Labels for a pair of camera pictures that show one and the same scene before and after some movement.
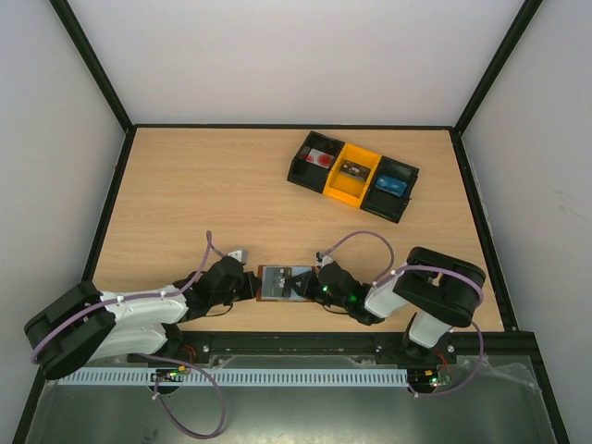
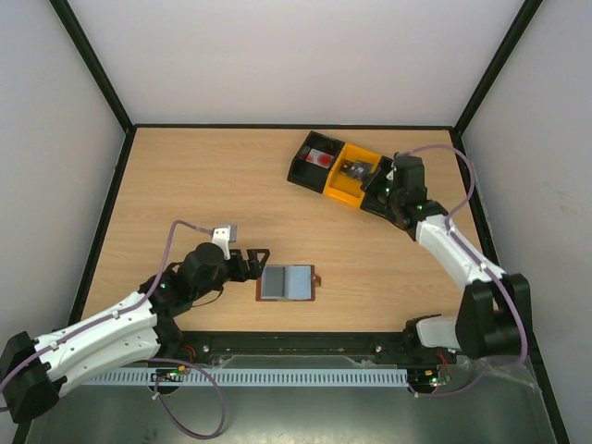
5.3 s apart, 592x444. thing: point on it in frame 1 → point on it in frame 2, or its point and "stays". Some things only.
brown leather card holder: [273, 277] stays
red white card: [319, 157] stays
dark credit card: [277, 282] → [362, 170]
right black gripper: [319, 285] → [378, 186]
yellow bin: [346, 188] stays
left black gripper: [250, 290] → [256, 270]
